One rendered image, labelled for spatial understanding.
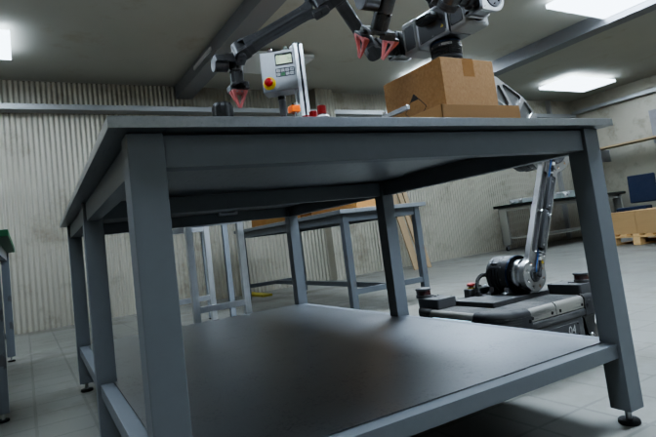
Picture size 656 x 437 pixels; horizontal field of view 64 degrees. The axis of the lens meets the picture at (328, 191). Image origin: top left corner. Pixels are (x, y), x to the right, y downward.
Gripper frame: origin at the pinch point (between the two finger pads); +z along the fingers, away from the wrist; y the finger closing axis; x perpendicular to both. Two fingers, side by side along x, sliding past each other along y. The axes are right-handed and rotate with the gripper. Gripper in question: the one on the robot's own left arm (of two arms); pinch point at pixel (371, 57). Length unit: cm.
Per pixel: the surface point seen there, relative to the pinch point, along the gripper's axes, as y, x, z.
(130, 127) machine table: 89, 59, -4
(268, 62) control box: -1, -74, 28
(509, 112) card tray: -2, 58, -6
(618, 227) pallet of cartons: -589, -142, 250
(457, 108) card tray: 16, 57, -6
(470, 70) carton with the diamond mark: -25.2, 20.2, -3.7
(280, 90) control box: -4, -64, 38
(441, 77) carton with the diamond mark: -12.5, 21.4, -1.4
